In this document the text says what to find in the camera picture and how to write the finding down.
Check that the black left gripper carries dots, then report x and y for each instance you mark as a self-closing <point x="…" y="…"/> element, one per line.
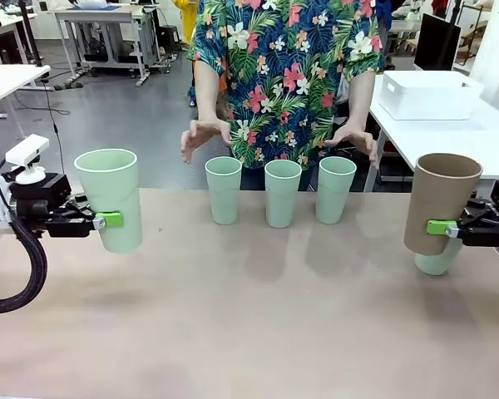
<point x="37" y="195"/>

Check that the light green plastic cup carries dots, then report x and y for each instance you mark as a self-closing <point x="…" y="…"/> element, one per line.
<point x="108" y="183"/>
<point x="434" y="264"/>
<point x="283" y="199"/>
<point x="224" y="195"/>
<point x="337" y="195"/>

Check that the brown plastic cup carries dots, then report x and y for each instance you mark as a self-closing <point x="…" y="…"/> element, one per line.
<point x="441" y="195"/>

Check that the white plastic basket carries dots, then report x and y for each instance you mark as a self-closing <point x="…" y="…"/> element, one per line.
<point x="428" y="99"/>

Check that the person's right forearm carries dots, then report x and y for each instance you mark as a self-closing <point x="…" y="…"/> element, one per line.
<point x="206" y="95"/>

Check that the person's left forearm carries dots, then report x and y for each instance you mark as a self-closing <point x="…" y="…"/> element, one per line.
<point x="359" y="99"/>

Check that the person's left hand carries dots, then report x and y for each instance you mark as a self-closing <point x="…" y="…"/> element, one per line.
<point x="357" y="135"/>

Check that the person's right hand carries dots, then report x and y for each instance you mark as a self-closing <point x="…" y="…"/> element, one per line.
<point x="206" y="126"/>

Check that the white desk with grey legs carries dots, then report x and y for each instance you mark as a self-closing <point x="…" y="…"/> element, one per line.
<point x="8" y="79"/>

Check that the wooden chair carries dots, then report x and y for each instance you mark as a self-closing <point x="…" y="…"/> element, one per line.
<point x="474" y="41"/>

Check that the black monitor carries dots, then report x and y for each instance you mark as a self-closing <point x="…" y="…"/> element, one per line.
<point x="436" y="41"/>

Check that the black stand pole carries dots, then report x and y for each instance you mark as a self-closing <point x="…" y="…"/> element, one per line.
<point x="30" y="33"/>

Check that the white height-adjustable desk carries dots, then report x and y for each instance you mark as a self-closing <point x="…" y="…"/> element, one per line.
<point x="91" y="16"/>

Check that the white desk with dark drawers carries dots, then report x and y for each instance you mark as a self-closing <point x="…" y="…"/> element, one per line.
<point x="8" y="23"/>

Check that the person yellow jacket orange shorts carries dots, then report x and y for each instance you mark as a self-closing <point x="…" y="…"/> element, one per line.
<point x="187" y="21"/>

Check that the person in blue jacket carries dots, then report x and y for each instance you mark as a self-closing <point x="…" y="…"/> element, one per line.
<point x="386" y="14"/>

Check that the person in floral shirt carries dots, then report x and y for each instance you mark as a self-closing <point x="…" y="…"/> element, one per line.
<point x="287" y="62"/>

